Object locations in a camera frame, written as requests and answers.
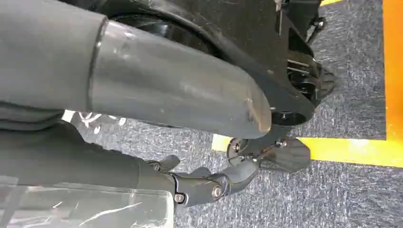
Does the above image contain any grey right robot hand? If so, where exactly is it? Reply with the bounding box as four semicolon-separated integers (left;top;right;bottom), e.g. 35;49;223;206
0;0;273;209

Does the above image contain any black robot leg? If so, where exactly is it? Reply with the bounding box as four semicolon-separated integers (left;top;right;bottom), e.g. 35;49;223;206
61;0;336;127

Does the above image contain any ribbed grey right arm sleeve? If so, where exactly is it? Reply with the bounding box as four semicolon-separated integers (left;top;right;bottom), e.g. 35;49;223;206
0;101;65;131

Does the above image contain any black robot foot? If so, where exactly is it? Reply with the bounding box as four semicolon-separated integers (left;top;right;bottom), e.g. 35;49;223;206
226;136;312;174

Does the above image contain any clear plastic film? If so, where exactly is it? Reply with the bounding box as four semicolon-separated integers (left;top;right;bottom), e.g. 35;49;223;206
0;176;176;228

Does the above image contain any yellow floor tape strip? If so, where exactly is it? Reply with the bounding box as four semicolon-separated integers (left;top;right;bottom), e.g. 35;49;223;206
382;0;403;142
211;133;403;168

